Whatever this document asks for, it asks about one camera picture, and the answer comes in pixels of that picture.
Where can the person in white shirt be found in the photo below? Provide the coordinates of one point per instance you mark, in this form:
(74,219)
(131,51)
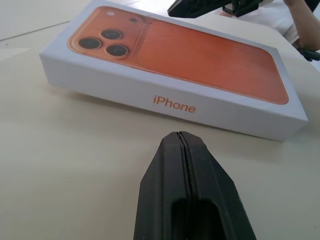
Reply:
(280,22)

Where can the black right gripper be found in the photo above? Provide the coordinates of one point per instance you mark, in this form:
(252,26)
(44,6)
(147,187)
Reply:
(243,7)

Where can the white phone box lid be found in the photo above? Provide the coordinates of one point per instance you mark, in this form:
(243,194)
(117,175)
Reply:
(175,62)

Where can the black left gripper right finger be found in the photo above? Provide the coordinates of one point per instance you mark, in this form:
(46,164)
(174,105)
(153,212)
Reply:
(220,200)

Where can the black armrest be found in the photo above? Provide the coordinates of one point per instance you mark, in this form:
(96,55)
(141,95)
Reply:
(311,54)

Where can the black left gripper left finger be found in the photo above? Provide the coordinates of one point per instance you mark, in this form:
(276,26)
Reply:
(160,190)

